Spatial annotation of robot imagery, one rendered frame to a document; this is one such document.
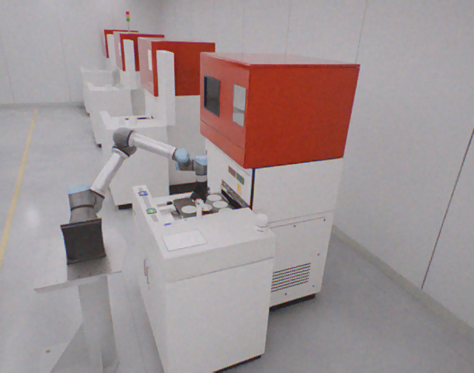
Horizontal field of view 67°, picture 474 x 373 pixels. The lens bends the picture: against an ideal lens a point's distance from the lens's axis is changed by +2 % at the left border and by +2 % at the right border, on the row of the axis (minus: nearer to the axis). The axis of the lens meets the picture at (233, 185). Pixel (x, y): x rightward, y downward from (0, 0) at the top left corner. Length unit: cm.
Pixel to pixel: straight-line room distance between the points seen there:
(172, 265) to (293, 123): 107
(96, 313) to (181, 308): 55
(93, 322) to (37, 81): 815
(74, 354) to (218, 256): 118
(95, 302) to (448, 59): 276
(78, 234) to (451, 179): 248
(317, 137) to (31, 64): 838
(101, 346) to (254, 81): 179
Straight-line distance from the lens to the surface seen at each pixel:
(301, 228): 253
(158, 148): 206
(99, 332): 240
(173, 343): 212
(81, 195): 204
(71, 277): 199
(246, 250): 191
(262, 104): 202
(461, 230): 301
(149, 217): 211
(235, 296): 207
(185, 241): 186
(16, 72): 997
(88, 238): 201
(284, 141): 216
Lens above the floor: 198
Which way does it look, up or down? 24 degrees down
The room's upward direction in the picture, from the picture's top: 3 degrees clockwise
